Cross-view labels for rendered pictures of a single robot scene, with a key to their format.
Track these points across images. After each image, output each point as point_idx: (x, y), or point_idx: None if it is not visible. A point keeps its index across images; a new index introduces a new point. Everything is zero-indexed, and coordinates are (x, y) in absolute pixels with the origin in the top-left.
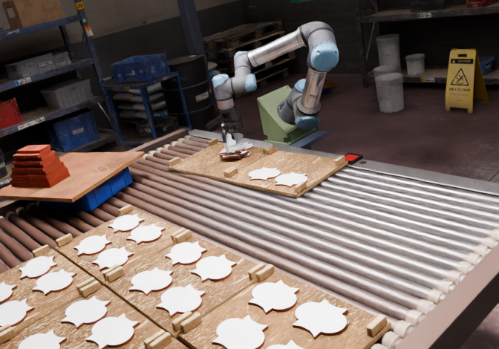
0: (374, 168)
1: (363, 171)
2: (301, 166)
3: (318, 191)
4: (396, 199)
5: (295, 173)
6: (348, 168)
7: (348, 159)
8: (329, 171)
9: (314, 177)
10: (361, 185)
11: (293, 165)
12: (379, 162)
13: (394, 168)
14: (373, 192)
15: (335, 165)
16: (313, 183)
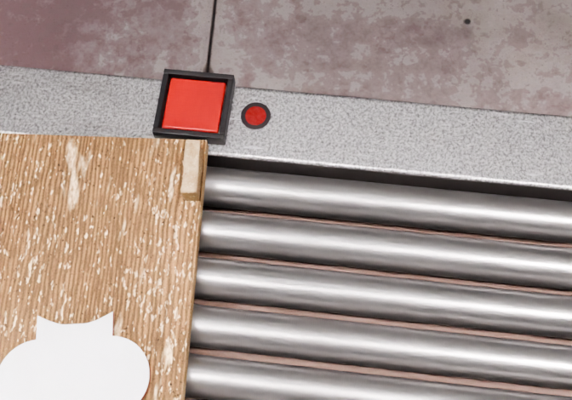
0: (331, 153)
1: (308, 193)
2: (42, 246)
3: (217, 391)
4: (555, 363)
5: (60, 325)
6: (235, 186)
7: (197, 121)
8: (186, 250)
9: (159, 324)
10: (362, 298)
11: (1, 249)
12: (320, 102)
13: (405, 133)
14: (443, 340)
15: (185, 199)
16: (185, 370)
